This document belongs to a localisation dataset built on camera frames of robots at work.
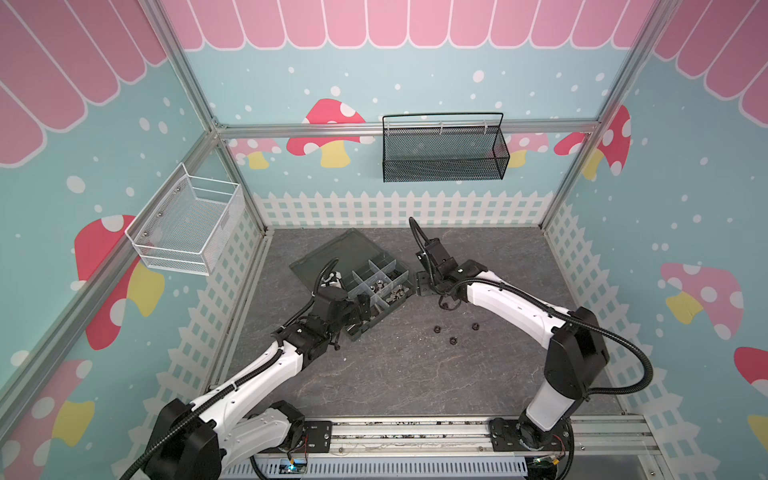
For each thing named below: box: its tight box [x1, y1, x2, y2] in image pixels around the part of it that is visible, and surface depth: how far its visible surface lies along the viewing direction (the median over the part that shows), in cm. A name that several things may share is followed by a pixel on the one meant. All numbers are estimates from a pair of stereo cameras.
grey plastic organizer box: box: [289, 228, 416, 341], surface depth 105 cm
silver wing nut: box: [386, 288, 408, 303], surface depth 102 cm
